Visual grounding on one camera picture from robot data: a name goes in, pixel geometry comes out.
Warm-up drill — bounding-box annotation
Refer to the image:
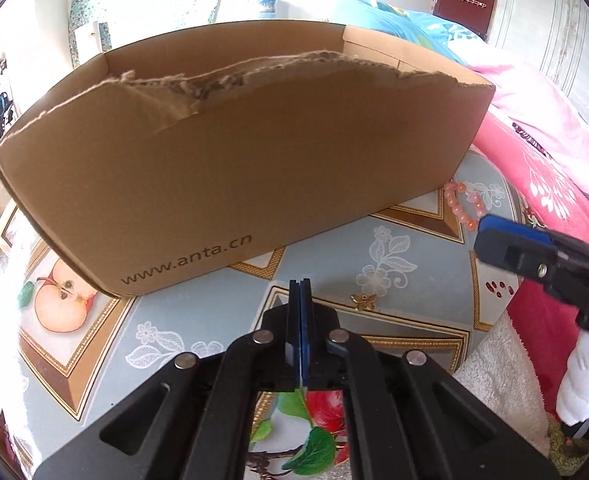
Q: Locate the fruit patterned tablecloth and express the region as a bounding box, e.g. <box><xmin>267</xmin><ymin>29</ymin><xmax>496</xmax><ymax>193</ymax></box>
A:
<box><xmin>0</xmin><ymin>146</ymin><xmax>531</xmax><ymax>480</ymax></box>

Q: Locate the white gloved right hand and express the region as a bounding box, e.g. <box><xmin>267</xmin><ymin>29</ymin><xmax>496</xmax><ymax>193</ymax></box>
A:
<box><xmin>556</xmin><ymin>330</ymin><xmax>589</xmax><ymax>426</ymax></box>

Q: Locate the small gold butterfly charm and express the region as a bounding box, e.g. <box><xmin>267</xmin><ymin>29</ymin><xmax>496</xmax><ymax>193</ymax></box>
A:
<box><xmin>351</xmin><ymin>294</ymin><xmax>377</xmax><ymax>311</ymax></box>

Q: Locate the blue patterned quilt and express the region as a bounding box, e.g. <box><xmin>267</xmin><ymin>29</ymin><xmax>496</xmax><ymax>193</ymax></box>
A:
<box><xmin>335</xmin><ymin>0</ymin><xmax>485</xmax><ymax>65</ymax></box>

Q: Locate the pink blanket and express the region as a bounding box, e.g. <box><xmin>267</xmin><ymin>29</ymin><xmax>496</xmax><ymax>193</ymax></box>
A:
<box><xmin>449</xmin><ymin>39</ymin><xmax>589</xmax><ymax>412</ymax></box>

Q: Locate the pink bead bracelet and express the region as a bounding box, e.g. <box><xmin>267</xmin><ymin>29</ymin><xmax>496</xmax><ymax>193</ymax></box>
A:
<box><xmin>442</xmin><ymin>180</ymin><xmax>489</xmax><ymax>232</ymax></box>

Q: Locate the white wardrobe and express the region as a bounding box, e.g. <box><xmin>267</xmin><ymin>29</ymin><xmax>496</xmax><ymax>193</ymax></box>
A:
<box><xmin>488</xmin><ymin>0</ymin><xmax>589</xmax><ymax>123</ymax></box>

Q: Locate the white fluffy towel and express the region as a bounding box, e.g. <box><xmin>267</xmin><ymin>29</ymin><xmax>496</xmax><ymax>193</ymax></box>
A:
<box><xmin>454</xmin><ymin>312</ymin><xmax>551</xmax><ymax>457</ymax></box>

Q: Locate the brown cardboard box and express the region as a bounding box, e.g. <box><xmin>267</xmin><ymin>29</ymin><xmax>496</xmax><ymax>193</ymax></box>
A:
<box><xmin>0</xmin><ymin>20</ymin><xmax>494</xmax><ymax>297</ymax></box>

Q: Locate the blue water bottle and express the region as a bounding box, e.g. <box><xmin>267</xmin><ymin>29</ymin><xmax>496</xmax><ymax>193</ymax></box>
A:
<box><xmin>258</xmin><ymin>0</ymin><xmax>277</xmax><ymax>20</ymax></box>

